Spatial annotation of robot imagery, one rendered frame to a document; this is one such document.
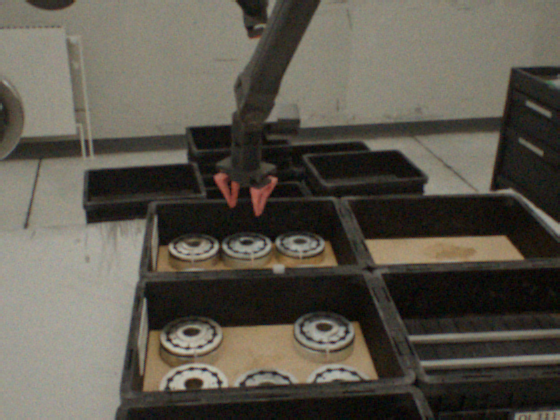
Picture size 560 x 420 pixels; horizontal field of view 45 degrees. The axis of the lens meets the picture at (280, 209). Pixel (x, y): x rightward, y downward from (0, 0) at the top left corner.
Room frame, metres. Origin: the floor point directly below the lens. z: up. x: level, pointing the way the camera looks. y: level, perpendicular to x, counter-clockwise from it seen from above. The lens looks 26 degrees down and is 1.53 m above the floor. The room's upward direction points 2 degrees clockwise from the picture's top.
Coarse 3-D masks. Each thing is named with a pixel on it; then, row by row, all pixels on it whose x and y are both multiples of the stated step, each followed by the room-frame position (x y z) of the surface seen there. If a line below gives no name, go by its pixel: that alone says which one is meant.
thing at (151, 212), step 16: (336, 208) 1.25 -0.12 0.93; (144, 240) 1.09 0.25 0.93; (352, 240) 1.11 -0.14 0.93; (144, 256) 1.04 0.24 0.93; (144, 272) 0.98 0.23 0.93; (160, 272) 0.98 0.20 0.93; (176, 272) 0.98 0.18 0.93; (192, 272) 0.98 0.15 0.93; (208, 272) 0.98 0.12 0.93; (224, 272) 0.99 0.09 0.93; (240, 272) 0.99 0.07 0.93; (256, 272) 0.99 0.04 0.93
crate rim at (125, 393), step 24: (144, 288) 0.93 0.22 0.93; (384, 312) 0.88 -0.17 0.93; (408, 360) 0.76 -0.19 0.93; (120, 384) 0.70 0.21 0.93; (288, 384) 0.71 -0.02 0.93; (312, 384) 0.71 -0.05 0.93; (336, 384) 0.71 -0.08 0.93; (360, 384) 0.71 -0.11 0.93; (384, 384) 0.71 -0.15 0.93; (408, 384) 0.71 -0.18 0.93
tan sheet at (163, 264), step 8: (160, 248) 1.24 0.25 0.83; (272, 248) 1.25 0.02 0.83; (328, 248) 1.26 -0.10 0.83; (160, 256) 1.20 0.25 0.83; (272, 256) 1.22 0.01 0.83; (328, 256) 1.22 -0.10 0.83; (160, 264) 1.17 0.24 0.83; (168, 264) 1.17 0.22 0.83; (216, 264) 1.18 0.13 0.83; (224, 264) 1.18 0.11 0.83; (272, 264) 1.19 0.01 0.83; (280, 264) 1.19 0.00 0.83; (320, 264) 1.19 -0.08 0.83; (328, 264) 1.19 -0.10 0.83; (336, 264) 1.19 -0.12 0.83
